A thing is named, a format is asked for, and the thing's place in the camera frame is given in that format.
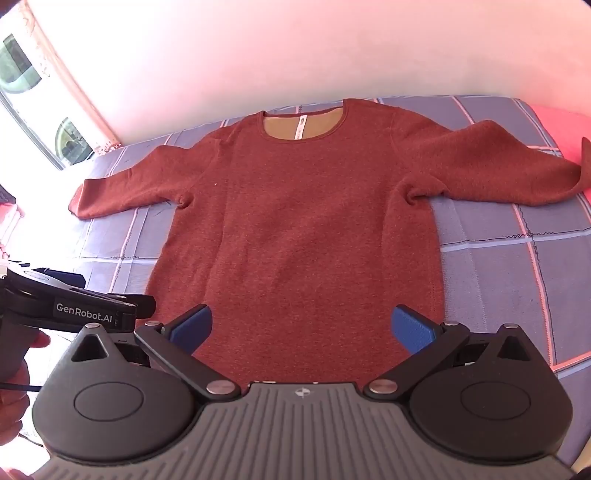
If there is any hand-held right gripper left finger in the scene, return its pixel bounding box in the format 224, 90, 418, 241
69, 304, 242, 401

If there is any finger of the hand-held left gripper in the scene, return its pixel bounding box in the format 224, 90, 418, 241
109, 292, 157, 320

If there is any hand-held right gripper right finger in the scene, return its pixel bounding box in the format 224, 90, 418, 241
364, 304, 539, 402

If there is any rust red knit sweater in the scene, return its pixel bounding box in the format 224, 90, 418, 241
68, 98, 587, 393

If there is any person's left hand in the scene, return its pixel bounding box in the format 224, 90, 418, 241
0, 329, 52, 450

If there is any blue plaid bed sheet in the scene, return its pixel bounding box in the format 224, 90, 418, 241
44, 95, 591, 381

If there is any pink patterned curtain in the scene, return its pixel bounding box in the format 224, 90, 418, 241
16, 0, 120, 151

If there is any window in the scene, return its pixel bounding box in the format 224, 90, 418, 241
0, 33, 100, 171

